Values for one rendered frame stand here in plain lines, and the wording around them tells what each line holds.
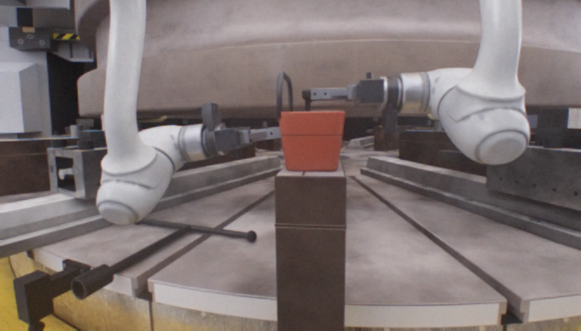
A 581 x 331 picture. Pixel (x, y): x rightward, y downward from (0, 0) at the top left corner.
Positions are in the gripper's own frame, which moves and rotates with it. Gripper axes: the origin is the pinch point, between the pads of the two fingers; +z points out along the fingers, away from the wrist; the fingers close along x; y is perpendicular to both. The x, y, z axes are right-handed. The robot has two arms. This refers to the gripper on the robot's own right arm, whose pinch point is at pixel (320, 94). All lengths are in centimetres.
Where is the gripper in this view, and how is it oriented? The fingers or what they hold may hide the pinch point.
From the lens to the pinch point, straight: 69.6
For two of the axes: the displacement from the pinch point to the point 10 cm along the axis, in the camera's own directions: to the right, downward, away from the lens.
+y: -0.1, -10.0, -1.0
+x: -1.3, 1.0, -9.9
